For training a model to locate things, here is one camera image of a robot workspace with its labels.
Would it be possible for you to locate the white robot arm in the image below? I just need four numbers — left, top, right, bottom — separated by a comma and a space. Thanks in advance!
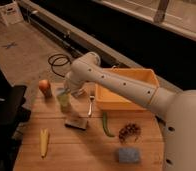
65, 52, 196, 171

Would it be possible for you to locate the blue sponge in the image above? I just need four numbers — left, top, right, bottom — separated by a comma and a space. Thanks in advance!
117, 147, 140, 163

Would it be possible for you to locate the yellow plastic bin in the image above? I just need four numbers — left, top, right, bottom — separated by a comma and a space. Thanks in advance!
95, 68, 159, 111

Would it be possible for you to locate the dark grape bunch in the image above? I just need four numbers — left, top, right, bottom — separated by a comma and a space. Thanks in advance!
119, 123, 141, 143

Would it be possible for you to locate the black coiled cable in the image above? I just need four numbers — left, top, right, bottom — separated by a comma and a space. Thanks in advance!
47, 53, 74, 80

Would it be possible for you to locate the yellow corn cob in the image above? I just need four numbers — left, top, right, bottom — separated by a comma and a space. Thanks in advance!
40, 129, 49, 158

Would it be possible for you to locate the white cardboard box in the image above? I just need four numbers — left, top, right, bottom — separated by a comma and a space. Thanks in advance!
0, 1, 23, 26

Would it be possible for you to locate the green translucent cup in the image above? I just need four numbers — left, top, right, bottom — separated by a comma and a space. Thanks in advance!
57, 91, 70, 108

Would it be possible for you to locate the black chair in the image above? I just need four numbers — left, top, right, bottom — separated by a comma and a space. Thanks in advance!
0, 69, 31, 171

